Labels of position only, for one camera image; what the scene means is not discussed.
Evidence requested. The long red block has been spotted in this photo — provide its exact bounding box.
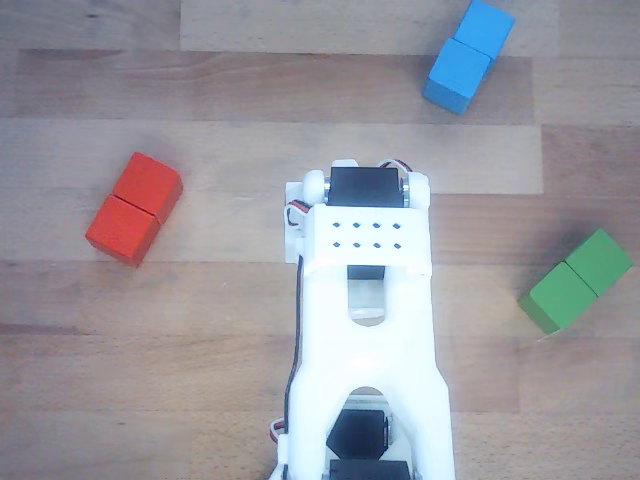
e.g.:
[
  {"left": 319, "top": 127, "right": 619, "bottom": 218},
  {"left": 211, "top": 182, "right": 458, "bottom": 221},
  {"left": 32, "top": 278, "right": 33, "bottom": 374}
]
[{"left": 84, "top": 152, "right": 185, "bottom": 269}]

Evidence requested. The long blue block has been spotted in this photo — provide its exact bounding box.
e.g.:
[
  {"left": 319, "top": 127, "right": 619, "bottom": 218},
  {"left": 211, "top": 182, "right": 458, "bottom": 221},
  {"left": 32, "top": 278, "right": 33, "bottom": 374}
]
[{"left": 422, "top": 0, "right": 516, "bottom": 116}]

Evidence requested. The long green block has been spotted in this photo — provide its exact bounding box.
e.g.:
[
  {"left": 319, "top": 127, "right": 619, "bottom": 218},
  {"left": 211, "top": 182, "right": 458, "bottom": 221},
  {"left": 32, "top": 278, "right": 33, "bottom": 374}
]
[{"left": 517, "top": 228, "right": 635, "bottom": 336}]

